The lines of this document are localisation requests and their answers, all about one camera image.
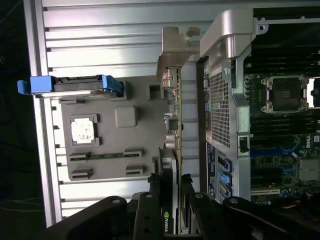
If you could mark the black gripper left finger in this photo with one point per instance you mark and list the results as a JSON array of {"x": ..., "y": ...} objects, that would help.
[{"x": 147, "y": 217}]

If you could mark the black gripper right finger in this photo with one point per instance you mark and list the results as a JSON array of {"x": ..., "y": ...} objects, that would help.
[{"x": 202, "y": 217}]

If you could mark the grey parts rack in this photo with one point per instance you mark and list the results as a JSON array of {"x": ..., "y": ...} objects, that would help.
[{"x": 112, "y": 170}]

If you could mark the white expansion slot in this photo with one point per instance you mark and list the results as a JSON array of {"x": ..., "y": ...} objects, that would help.
[{"x": 265, "y": 192}]

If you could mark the green RAM stick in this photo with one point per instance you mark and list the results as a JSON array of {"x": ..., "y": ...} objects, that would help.
[{"x": 107, "y": 156}]

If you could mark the black case latch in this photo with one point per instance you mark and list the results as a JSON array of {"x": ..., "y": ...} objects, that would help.
[{"x": 243, "y": 145}]

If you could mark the green Dell motherboard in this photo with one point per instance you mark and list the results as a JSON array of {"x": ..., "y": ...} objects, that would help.
[{"x": 275, "y": 165}]

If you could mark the blue expansion slot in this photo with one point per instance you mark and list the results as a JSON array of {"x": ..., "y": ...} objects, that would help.
[{"x": 270, "y": 152}]

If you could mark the silver CPU chip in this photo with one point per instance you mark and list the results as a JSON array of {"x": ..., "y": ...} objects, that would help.
[{"x": 83, "y": 130}]

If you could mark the black RAM slot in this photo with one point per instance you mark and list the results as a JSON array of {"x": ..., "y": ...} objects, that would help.
[
  {"x": 280, "y": 133},
  {"x": 285, "y": 64},
  {"x": 280, "y": 118},
  {"x": 280, "y": 128},
  {"x": 285, "y": 58},
  {"x": 285, "y": 52},
  {"x": 285, "y": 70},
  {"x": 280, "y": 123}
]

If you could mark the open black PC case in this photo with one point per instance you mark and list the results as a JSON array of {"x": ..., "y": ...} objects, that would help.
[{"x": 241, "y": 107}]

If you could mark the silver chipset heatsink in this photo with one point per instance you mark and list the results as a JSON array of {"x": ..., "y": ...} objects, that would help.
[{"x": 310, "y": 170}]

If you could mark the CPU socket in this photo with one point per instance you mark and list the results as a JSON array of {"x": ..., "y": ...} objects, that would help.
[{"x": 285, "y": 95}]

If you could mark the hard disk in blue carrier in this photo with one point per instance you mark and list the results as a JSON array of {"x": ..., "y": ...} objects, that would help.
[{"x": 75, "y": 87}]

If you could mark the silver socket cover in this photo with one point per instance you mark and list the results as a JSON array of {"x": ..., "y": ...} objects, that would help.
[{"x": 315, "y": 87}]

